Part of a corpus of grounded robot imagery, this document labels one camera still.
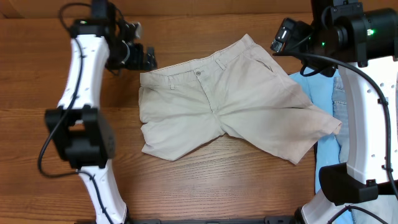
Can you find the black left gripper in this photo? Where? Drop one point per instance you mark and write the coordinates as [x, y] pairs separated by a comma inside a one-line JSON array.
[[148, 59]]

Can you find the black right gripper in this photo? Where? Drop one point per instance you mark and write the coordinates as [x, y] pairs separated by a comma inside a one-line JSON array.
[[325, 71]]

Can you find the beige cotton shorts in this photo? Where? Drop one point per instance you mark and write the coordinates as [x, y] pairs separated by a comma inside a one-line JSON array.
[[240, 91]]

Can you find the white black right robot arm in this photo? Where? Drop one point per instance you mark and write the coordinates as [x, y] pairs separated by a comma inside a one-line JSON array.
[[363, 45]]

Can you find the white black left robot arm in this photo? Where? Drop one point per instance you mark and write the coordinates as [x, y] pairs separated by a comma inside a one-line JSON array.
[[80, 132]]

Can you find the light blue t-shirt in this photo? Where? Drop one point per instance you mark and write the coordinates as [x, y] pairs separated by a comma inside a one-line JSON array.
[[319, 90]]

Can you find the light blue denim jeans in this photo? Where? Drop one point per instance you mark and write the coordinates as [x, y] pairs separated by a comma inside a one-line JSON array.
[[385, 206]]

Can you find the black rail at table edge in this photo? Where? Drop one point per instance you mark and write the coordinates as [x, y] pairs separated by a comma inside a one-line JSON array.
[[266, 220]]

